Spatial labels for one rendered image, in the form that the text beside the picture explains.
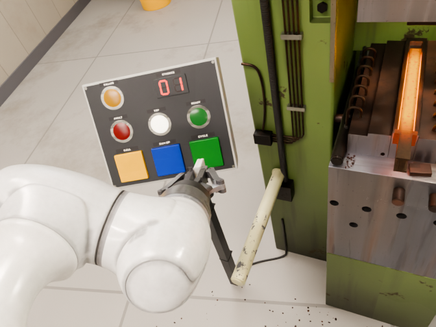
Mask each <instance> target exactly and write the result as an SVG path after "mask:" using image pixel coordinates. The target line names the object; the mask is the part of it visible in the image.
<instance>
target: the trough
mask: <svg viewBox="0 0 436 327"><path fill-rule="evenodd" d="M422 47H423V42H410V44H409V50H410V49H422ZM408 57H409V52H408ZM421 60H422V50H421V57H420V67H421ZM407 62H408V58H407ZM406 71H407V66H406ZM419 79H420V70H419V76H418V86H419ZM405 80H406V76H405ZM404 85H405V81H404ZM403 94H404V89H403ZM402 99H403V95H402ZM417 99H418V89H417ZM401 109H402V104H401ZM401 109H400V114H401ZM416 111H417V101H416V108H415V119H416ZM399 123H400V118H399ZM399 123H398V128H399ZM413 131H415V120H414V127H413Z"/></svg>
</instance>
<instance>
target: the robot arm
mask: <svg viewBox="0 0 436 327"><path fill-rule="evenodd" d="M187 170H188V172H187V174H184V173H179V174H178V175H177V176H176V177H174V179H172V181H170V182H169V183H168V184H167V185H166V186H165V187H163V188H161V189H159V190H158V191H157V192H158V197H152V196H147V195H140V194H137V193H132V192H129V191H125V190H123V189H120V188H117V187H115V186H113V185H111V184H109V183H107V182H105V181H103V180H99V179H98V178H94V177H92V176H88V175H85V174H82V173H78V172H75V171H70V170H67V169H62V168H59V167H53V166H49V165H40V164H18V165H11V166H8V167H5V168H3V169H2V170H0V327H27V319H28V316H29V311H30V308H31V306H32V304H33V302H34V299H35V298H36V297H37V295H38V294H39V292H40V291H41V290H42V289H43V288H44V287H45V286H46V285H47V284H49V283H51V282H59V281H63V280H66V279H68V278H69V277H71V276H72V275H73V273H74V272H75V271H76V270H77V269H80V268H82V267H83V266H84V265H85V264H86V263H90V264H93V265H98V266H100V267H103V268H105V269H108V270H109V271H111V272H113V273H114V274H116V275H117V279H118V282H119V285H120V288H121V290H122V292H123V294H124V295H125V297H126V299H127V300H128V301H129V302H130V303H131V304H132V305H133V306H134V307H135V308H138V309H140V310H142V311H144V312H147V313H167V312H170V311H173V310H175V309H177V308H179V307H180V306H182V305H183V304H184V303H185V302H186V301H187V300H188V299H189V298H190V296H191V295H192V294H193V292H194V291H195V289H196V287H197V285H198V283H199V281H200V278H201V276H202V274H203V272H204V270H205V268H206V264H207V262H208V258H209V255H210V247H211V230H210V219H211V216H212V213H211V210H210V199H211V198H212V197H213V196H214V193H215V192H216V193H218V192H219V193H226V187H225V183H224V179H223V178H220V177H219V176H218V174H217V173H216V171H215V169H214V168H213V167H210V168H208V166H207V165H205V163H204V159H203V158H201V159H198V160H197V162H196V164H195V166H194V168H193V167H188V168H187ZM208 178H210V180H211V182H212V186H211V185H208V184H207V183H209V182H208Z"/></svg>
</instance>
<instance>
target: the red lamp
mask: <svg viewBox="0 0 436 327"><path fill-rule="evenodd" d="M113 133H114V136H115V137H116V138H117V139H120V140H125V139H127V138H128V137H129V136H130V129H129V127H128V126H127V125H126V124H124V123H118V124H116V125H115V126H114V129H113Z"/></svg>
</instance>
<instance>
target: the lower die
mask: <svg viewBox="0 0 436 327"><path fill-rule="evenodd" d="M410 42H423V47H422V60H421V67H420V79H419V86H418V99H417V111H416V119H415V131H416V132H418V134H417V139H416V142H415V146H411V156H410V161H412V160H413V161H415V162H424V163H430V164H435V162H436V130H435V132H433V131H431V130H432V128H433V127H434V126H435V125H436V118H435V119H434V118H432V116H433V114H434V113H435V112H436V106H433V104H434V102H435V101H436V95H434V91H435V90H436V84H435V83H434V82H435V80H436V73H435V70H436V63H435V62H436V41H433V40H428V39H427V38H407V39H406V41H387V43H372V44H371V45H370V47H373V48H375V50H376V58H374V67H371V59H369V58H368V59H367V62H366V65H369V66H370V67H371V68H372V76H369V69H368V68H366V67H365V70H364V73H363V74H365V75H368V76H369V78H370V86H367V79H366V78H365V77H363V78H362V81H361V84H363V85H365V86H366V87H367V89H368V93H367V96H364V93H365V90H364V88H362V87H360V89H359V93H358V95H361V96H363V97H364V98H365V106H364V107H362V106H361V105H362V100H361V99H360V98H357V101H356V106H358V107H360V108H361V109H362V111H363V115H362V118H359V111H358V110H356V109H354V113H353V116H352V121H351V124H350V129H349V132H348V143H347V152H351V153H356V154H366V155H371V156H380V157H386V158H395V155H396V146H397V144H393V136H394V130H395V129H398V123H399V118H400V109H401V103H402V95H403V89H404V81H405V75H406V66H407V58H408V52H409V44H410ZM382 152H383V153H385V155H384V156H382V155H381V153H382ZM387 156H388V157H387Z"/></svg>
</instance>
